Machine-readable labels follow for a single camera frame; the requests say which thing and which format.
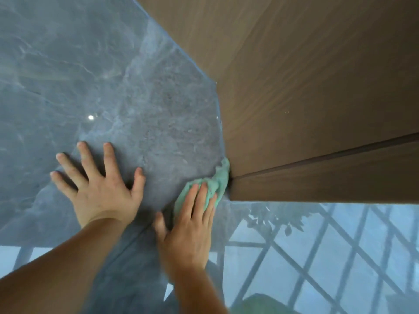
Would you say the green fabric garment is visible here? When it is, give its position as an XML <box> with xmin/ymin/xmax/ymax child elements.
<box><xmin>236</xmin><ymin>294</ymin><xmax>292</xmax><ymax>314</ymax></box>

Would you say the brown wooden cabinet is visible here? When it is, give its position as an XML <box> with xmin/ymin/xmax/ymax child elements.
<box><xmin>131</xmin><ymin>0</ymin><xmax>419</xmax><ymax>205</ymax></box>

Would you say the person's left forearm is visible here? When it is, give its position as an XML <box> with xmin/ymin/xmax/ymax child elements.
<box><xmin>0</xmin><ymin>217</ymin><xmax>131</xmax><ymax>314</ymax></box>

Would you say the person's right forearm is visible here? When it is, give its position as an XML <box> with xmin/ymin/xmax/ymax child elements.
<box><xmin>162</xmin><ymin>266</ymin><xmax>230</xmax><ymax>314</ymax></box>

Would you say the person's left hand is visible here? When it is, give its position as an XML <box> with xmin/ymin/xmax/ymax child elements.
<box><xmin>50</xmin><ymin>141</ymin><xmax>146</xmax><ymax>229</ymax></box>

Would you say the green cleaning cloth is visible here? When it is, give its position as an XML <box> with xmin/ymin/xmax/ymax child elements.
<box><xmin>173</xmin><ymin>157</ymin><xmax>230</xmax><ymax>223</ymax></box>

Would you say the person's right hand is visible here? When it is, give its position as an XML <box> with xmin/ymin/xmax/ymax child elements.
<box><xmin>153</xmin><ymin>183</ymin><xmax>218</xmax><ymax>275</ymax></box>

